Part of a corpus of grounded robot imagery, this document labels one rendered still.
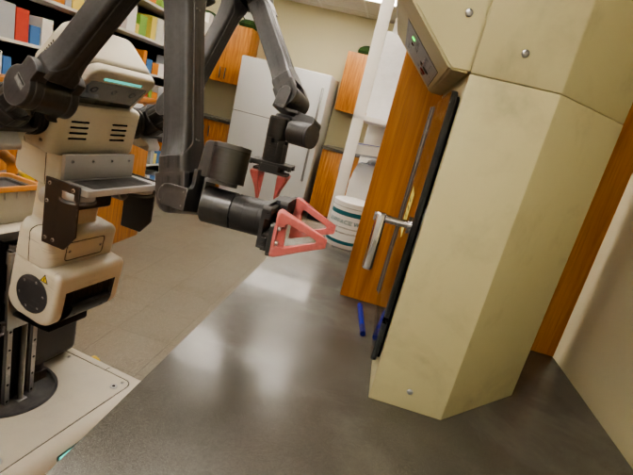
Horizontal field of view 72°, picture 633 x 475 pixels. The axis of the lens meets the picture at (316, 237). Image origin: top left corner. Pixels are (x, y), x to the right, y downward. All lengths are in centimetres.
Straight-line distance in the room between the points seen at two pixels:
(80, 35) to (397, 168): 64
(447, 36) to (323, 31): 578
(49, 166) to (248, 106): 465
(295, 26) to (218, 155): 580
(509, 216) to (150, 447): 51
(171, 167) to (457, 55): 44
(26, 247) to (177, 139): 67
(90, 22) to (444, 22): 60
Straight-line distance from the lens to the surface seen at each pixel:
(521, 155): 61
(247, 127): 577
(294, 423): 61
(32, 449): 155
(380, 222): 65
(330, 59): 629
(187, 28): 78
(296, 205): 72
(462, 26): 61
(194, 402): 62
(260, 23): 128
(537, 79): 62
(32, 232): 128
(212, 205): 68
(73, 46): 95
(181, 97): 75
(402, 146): 96
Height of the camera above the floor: 132
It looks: 15 degrees down
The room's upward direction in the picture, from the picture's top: 14 degrees clockwise
